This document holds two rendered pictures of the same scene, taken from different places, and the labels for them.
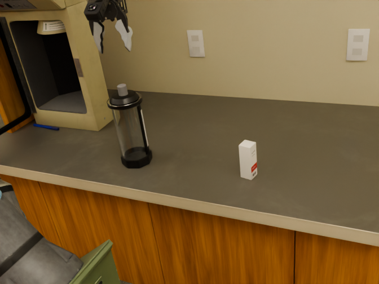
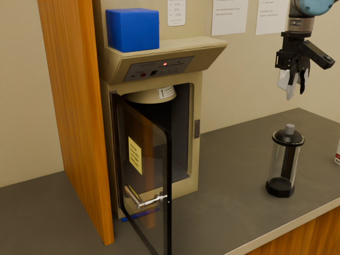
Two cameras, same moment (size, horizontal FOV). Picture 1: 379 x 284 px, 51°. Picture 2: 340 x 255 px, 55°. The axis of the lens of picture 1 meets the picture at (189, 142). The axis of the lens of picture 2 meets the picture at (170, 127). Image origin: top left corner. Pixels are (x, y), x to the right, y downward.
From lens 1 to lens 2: 1.59 m
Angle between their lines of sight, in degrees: 51
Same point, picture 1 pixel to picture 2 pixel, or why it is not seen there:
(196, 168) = (315, 174)
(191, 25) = not seen: hidden behind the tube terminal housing
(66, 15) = (200, 76)
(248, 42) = (228, 84)
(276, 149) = (314, 144)
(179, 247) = (324, 239)
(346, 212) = not seen: outside the picture
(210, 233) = not seen: outside the picture
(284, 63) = (248, 94)
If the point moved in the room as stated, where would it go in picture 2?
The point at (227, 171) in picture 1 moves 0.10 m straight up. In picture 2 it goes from (328, 166) to (333, 145)
